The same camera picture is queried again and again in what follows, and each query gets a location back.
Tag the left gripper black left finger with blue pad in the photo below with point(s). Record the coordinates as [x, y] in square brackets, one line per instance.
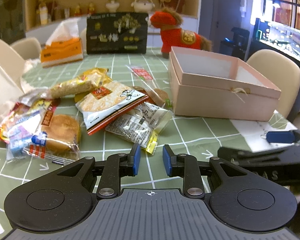
[115, 167]

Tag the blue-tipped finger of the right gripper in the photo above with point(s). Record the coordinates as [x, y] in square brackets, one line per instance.
[283, 137]

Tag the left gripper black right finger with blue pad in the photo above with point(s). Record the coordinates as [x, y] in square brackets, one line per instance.
[186, 167]

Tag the grey printed snack packet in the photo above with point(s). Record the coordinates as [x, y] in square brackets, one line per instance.
[142, 125]

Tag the rice cracker pack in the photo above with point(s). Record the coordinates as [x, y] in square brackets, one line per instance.
[103, 105]

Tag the bun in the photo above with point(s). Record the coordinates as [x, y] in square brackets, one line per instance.
[56, 138]

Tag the clear pastry red label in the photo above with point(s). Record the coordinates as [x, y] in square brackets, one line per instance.
[157, 95]

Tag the yellow sesame bar pack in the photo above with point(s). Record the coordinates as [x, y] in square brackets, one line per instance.
[87, 81]

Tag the blue white snack packet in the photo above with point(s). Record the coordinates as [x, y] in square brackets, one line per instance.
[20, 134]

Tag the red braised egg packet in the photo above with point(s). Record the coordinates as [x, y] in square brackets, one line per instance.
[10, 119]

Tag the beige chair right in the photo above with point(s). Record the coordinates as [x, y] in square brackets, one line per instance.
[282, 72]

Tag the pink cardboard box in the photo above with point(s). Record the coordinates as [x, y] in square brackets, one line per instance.
[214, 85]

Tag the black water dispenser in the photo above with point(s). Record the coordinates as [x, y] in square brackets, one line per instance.
[236, 47]

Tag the lit display cabinet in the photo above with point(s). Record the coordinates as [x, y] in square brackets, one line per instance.
[273, 27]

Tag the orange tissue box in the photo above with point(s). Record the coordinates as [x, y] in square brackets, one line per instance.
[63, 46]

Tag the black snack bag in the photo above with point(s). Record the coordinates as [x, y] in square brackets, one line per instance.
[117, 32]

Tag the beige chair behind bag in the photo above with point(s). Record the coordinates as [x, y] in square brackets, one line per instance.
[83, 36]

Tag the beige chair far left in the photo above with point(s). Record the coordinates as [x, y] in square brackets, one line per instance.
[27, 48]

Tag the red plush horse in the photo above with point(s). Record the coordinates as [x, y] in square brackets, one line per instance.
[173, 35]

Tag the white vase figurine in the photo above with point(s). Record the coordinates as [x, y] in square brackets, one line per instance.
[112, 5]

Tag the white rabbit figurine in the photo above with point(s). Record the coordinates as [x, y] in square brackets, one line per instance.
[143, 5]

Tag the wooden shelf unit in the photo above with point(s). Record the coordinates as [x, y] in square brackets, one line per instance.
[43, 16]

